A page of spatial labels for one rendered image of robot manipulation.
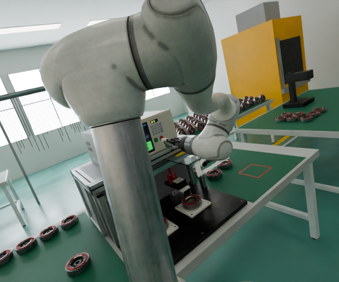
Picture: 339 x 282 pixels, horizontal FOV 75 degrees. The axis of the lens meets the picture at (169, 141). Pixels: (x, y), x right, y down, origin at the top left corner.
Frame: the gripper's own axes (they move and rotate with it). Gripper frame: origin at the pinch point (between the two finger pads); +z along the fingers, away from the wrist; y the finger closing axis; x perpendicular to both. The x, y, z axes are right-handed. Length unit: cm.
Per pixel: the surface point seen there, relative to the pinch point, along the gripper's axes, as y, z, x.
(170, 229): -16.5, -9.4, -40.0
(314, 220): 94, -25, -99
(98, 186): -38.3, 6.7, -8.8
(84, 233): -50, 38, -43
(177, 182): 2.0, 3.0, -26.1
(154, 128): 0.6, 9.7, 6.4
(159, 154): -2.5, 6.7, -7.5
